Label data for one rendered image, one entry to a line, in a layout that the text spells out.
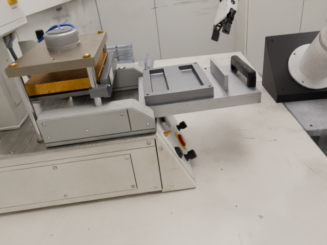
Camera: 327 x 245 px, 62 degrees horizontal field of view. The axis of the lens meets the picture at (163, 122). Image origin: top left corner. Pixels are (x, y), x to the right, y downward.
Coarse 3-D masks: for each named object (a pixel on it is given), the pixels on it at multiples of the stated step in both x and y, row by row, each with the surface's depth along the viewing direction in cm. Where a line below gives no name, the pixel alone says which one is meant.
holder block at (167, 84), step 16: (192, 64) 81; (144, 80) 73; (160, 80) 76; (176, 80) 71; (192, 80) 74; (208, 80) 68; (160, 96) 65; (176, 96) 65; (192, 96) 65; (208, 96) 66
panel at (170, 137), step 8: (168, 120) 83; (176, 120) 97; (160, 128) 67; (176, 128) 88; (168, 136) 71; (176, 136) 81; (168, 144) 66; (176, 144) 74; (176, 152) 69; (184, 152) 79; (184, 160) 73; (192, 176) 71
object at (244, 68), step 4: (232, 56) 78; (236, 56) 78; (232, 60) 78; (236, 60) 75; (240, 60) 74; (232, 64) 79; (236, 64) 75; (240, 64) 72; (244, 64) 71; (232, 68) 80; (236, 68) 75; (240, 68) 72; (244, 68) 69; (248, 68) 68; (244, 72) 69; (248, 72) 67; (252, 72) 66; (248, 76) 67; (252, 76) 67; (248, 80) 67; (252, 80) 67; (248, 84) 68; (252, 84) 68
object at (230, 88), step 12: (204, 72) 81; (216, 72) 74; (228, 72) 78; (240, 72) 77; (216, 84) 72; (228, 84) 71; (240, 84) 70; (144, 96) 70; (216, 96) 66; (228, 96) 65; (240, 96) 65; (252, 96) 66; (156, 108) 65; (168, 108) 65; (180, 108) 66; (192, 108) 66; (204, 108) 66; (216, 108) 66
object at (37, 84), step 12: (60, 72) 66; (72, 72) 65; (84, 72) 64; (96, 72) 63; (36, 84) 60; (48, 84) 61; (60, 84) 61; (72, 84) 61; (84, 84) 61; (36, 96) 62; (48, 96) 62; (60, 96) 62; (72, 96) 62
